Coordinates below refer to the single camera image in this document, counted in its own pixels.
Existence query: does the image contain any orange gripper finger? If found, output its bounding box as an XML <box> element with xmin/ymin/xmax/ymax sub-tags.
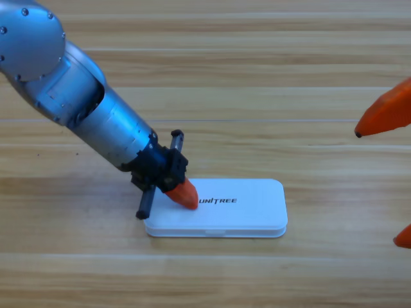
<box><xmin>164</xmin><ymin>178</ymin><xmax>199</xmax><ymax>211</ymax></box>
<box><xmin>354</xmin><ymin>76</ymin><xmax>411</xmax><ymax>139</ymax></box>
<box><xmin>392</xmin><ymin>223</ymin><xmax>411</xmax><ymax>250</ymax></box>

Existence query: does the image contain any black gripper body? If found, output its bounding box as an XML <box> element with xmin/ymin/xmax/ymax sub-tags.
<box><xmin>130</xmin><ymin>129</ymin><xmax>189</xmax><ymax>220</ymax></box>

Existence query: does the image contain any white plastic pencil case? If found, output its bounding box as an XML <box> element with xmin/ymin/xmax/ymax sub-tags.
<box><xmin>143</xmin><ymin>178</ymin><xmax>289</xmax><ymax>239</ymax></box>

